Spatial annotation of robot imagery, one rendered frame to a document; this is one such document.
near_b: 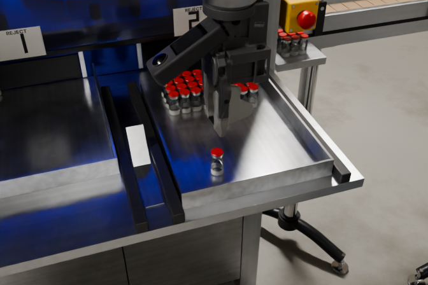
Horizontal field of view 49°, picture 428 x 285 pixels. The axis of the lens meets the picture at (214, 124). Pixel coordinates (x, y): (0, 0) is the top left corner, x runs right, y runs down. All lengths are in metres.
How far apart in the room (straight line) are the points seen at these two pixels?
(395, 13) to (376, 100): 1.38
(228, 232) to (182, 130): 0.60
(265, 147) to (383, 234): 1.18
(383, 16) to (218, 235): 0.77
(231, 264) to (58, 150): 0.83
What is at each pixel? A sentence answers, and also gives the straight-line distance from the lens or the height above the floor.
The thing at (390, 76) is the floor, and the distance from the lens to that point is 2.99.
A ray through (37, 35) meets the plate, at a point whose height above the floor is 1.03.
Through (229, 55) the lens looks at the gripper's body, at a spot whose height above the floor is 1.12.
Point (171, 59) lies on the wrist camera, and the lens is 0.64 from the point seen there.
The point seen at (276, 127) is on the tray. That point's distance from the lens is 0.91.
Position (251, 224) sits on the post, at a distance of 1.45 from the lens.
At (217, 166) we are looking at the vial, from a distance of 0.79.
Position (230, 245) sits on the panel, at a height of 0.27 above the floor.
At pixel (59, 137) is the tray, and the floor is 0.88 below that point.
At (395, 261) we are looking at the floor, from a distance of 1.91.
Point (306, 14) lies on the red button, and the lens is 1.06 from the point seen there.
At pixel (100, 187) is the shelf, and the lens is 0.81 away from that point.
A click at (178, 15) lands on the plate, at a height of 1.04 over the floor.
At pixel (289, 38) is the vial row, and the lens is 1.15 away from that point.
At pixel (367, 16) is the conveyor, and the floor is 0.91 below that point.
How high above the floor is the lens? 1.43
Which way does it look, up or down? 36 degrees down
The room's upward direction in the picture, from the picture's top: straight up
